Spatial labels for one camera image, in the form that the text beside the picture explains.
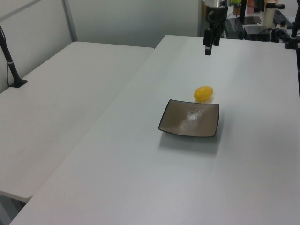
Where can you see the black flat device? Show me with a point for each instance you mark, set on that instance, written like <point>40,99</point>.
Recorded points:
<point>256,31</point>

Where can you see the square brown ceramic plate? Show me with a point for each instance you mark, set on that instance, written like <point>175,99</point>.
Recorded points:
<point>189,119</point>

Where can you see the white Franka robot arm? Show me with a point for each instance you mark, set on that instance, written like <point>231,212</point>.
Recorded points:
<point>214,2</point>

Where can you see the black upright pole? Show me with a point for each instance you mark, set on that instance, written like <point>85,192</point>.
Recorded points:
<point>242,14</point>

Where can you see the yellow potato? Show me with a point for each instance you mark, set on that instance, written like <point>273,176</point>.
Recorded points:
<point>203,93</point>

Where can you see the black equipment box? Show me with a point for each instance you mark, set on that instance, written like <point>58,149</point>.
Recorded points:
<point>233,29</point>

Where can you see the Franka gripper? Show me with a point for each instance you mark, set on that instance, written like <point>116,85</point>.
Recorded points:
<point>218,15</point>

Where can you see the black camera pole with base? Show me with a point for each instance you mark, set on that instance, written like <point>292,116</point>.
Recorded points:
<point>10,65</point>

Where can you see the pink container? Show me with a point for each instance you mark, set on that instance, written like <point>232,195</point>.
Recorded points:
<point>250,7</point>

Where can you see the black clamp stand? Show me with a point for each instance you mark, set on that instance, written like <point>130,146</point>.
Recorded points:
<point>293,39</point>

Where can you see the white cylindrical bottle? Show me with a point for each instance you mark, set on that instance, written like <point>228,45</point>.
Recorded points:
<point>270,14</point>

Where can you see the green yellow toy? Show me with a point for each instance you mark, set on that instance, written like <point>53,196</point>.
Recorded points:
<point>235,2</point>

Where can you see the black keyboard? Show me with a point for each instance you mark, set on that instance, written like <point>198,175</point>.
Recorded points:
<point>282,16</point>

